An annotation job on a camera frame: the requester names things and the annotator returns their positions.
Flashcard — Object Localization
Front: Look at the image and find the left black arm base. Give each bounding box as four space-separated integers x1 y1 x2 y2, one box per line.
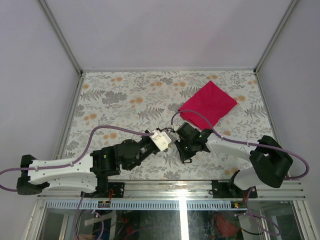
95 182 125 199

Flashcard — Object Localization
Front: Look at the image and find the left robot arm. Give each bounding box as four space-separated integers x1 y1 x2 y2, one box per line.
16 129 170 198

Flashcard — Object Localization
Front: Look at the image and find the black tag key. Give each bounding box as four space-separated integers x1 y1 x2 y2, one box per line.
183 159 193 164

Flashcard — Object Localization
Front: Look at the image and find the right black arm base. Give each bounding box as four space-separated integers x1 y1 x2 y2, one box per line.
208 180 237 199

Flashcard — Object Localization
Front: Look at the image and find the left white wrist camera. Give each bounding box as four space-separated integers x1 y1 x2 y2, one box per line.
150 129 173 152

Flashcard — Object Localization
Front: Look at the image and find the folded magenta cloth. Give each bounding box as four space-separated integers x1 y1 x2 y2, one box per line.
178 81 237 130

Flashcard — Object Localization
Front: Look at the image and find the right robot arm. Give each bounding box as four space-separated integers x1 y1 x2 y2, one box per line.
174 123 293 198

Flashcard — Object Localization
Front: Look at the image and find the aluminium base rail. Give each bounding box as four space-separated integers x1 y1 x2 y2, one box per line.
37 179 307 211

